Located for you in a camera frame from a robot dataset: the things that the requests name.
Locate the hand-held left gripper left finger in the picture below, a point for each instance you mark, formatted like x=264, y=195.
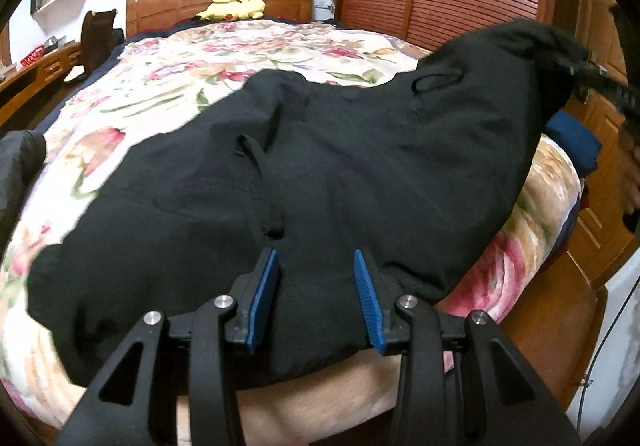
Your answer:
x=262, y=296

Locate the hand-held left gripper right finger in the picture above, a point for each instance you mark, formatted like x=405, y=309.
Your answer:
x=370, y=296

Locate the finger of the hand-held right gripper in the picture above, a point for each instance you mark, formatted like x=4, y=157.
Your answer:
x=600, y=76

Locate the black coat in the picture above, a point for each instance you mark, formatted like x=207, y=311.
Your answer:
x=350, y=151

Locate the wooden panel cabinet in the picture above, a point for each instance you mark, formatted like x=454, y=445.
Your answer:
x=600, y=206

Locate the floral blanket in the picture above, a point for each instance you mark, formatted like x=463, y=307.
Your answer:
x=150, y=76

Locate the dark grey jacket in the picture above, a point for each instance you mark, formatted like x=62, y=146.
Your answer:
x=17, y=186

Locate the yellow plush toy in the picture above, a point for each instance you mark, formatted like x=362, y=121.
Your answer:
x=232, y=8

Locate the dark brown chair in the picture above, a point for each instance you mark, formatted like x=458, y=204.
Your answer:
x=97, y=41

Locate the wooden desk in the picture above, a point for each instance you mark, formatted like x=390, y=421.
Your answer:
x=30, y=86

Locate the grey box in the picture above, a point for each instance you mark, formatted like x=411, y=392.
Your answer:
x=54, y=44

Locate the red basket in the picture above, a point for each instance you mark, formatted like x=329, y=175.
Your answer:
x=34, y=55

